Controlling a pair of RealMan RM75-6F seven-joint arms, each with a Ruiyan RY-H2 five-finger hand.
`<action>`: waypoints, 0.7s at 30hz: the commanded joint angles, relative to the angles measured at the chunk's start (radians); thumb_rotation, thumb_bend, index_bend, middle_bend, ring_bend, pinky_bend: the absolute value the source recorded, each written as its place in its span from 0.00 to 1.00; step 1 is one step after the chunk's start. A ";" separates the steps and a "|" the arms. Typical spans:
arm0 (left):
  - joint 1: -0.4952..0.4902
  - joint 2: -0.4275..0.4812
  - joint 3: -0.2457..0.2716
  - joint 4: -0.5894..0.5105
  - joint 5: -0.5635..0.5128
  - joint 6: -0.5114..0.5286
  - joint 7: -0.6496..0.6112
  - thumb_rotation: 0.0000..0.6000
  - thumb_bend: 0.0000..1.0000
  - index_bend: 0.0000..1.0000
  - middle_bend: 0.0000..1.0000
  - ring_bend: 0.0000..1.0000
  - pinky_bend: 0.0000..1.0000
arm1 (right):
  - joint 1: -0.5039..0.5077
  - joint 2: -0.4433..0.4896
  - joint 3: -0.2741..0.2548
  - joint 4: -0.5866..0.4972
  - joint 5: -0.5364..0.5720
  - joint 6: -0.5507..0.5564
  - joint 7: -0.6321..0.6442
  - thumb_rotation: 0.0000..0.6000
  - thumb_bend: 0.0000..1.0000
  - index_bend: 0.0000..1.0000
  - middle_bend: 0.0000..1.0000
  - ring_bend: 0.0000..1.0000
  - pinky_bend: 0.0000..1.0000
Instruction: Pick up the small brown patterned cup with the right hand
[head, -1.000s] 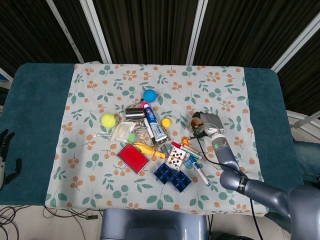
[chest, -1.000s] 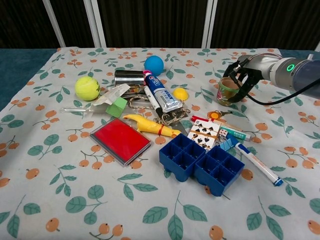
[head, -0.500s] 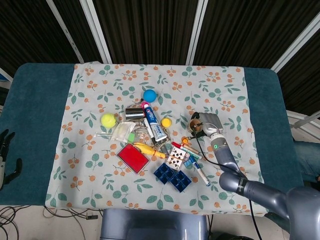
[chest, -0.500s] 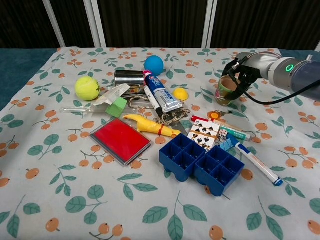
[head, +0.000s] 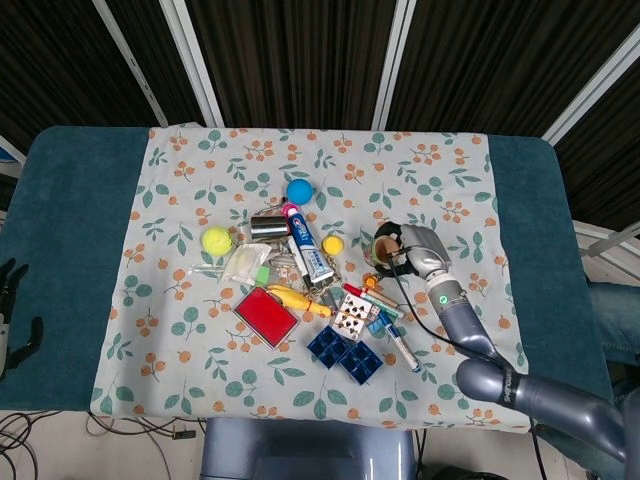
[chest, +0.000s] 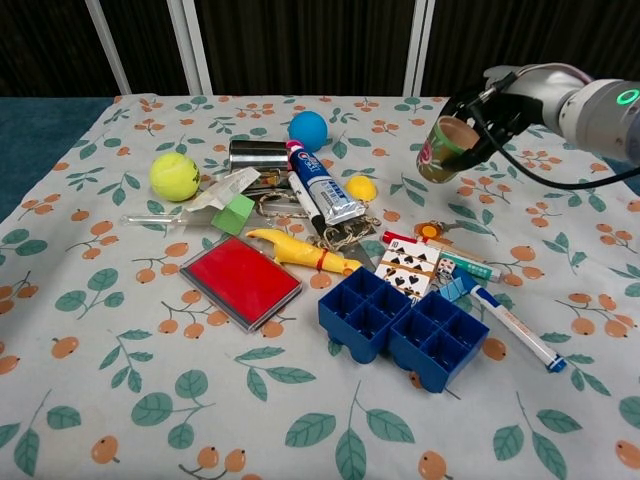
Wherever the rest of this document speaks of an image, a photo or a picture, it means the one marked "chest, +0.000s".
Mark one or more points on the small green floral cup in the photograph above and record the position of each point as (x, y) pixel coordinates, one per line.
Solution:
(442, 152)

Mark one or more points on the yellow-green tennis ball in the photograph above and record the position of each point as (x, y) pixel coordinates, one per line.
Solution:
(175, 176)

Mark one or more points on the playing cards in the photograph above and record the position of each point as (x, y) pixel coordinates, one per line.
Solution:
(407, 265)

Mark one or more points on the toothpaste tube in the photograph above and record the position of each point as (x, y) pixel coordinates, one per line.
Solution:
(322, 187)

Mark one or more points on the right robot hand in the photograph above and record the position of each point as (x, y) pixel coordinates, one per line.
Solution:
(515, 105)

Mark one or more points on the green foam block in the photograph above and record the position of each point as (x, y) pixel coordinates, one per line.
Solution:
(232, 215)

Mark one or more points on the white metal frame post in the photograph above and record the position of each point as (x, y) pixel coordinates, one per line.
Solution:
(192, 45)
(421, 46)
(107, 45)

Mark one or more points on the white paper packet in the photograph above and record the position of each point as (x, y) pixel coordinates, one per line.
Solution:
(225, 192)

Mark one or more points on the blue rubber ball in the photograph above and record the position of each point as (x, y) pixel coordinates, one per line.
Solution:
(308, 130)

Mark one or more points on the red ink pad case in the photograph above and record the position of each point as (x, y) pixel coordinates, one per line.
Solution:
(240, 282)

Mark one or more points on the blue binder clip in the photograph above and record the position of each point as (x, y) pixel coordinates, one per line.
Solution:
(452, 289)

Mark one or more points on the silver metal tin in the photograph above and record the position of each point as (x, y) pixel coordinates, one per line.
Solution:
(257, 155)

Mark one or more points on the small yellow dome toy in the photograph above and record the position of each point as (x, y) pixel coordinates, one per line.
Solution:
(361, 188)

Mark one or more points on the small white die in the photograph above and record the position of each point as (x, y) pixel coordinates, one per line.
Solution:
(446, 266)

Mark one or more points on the black and white marker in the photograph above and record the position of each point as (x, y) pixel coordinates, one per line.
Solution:
(305, 200)

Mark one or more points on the blue and white marker pen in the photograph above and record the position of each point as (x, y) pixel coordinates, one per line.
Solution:
(520, 330)

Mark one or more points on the floral printed tablecloth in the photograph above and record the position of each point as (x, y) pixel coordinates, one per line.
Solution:
(320, 310)

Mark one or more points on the blue building block tray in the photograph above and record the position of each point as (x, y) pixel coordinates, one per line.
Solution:
(400, 330)

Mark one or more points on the green and white tube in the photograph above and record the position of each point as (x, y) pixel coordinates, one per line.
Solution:
(475, 270)

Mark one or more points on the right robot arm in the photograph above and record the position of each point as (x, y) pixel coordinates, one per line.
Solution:
(602, 117)

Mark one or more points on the clear glass dropper tube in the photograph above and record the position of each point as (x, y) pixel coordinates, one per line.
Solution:
(150, 219)

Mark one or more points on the yellow rubber chicken toy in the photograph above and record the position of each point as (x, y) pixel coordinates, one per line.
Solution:
(300, 253)

